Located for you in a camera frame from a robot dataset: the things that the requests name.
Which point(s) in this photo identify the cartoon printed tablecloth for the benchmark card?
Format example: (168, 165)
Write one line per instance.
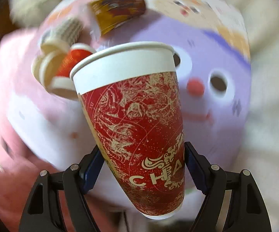
(213, 73)

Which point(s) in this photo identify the small red paper cup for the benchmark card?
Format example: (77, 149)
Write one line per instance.
(61, 84)

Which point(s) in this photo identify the tall red gold paper cup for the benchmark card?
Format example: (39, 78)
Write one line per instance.
(130, 98)

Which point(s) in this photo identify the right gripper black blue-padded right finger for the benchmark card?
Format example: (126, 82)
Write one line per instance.
(212, 184)

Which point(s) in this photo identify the brown patterned plastic cup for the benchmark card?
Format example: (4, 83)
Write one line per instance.
(106, 15)

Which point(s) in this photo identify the grey checkered paper cup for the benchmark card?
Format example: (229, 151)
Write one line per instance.
(62, 37)

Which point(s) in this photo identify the kraft brown paper cup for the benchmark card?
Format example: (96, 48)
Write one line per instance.
(45, 67)

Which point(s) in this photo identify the pink fluffy blanket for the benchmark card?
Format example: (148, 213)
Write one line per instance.
(19, 167)

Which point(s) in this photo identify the white floral curtain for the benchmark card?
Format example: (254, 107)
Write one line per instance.
(260, 149)

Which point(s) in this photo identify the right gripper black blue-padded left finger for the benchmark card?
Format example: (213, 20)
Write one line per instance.
(78, 179)

